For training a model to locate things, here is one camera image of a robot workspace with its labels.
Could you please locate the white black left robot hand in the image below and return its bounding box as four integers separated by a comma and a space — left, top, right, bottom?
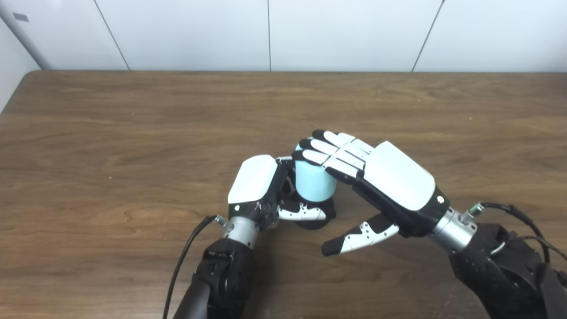
227, 154, 336, 231

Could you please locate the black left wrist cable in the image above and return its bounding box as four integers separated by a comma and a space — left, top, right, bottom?
162, 215, 233, 319

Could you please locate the grey wall corner strip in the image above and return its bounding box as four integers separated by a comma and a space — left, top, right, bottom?
0, 2, 53, 70

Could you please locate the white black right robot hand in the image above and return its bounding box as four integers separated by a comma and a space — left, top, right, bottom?
291, 129, 451, 257

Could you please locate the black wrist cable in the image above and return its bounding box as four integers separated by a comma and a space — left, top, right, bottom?
461, 202, 567, 267
162, 215, 233, 319

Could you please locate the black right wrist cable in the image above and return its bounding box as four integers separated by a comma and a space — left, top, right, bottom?
461, 202, 567, 267

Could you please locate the light blue cylinder cup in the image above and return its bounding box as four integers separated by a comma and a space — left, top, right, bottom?
295, 144, 337, 202

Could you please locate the black flared nozzle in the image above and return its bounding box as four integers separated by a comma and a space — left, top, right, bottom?
283, 197, 336, 230

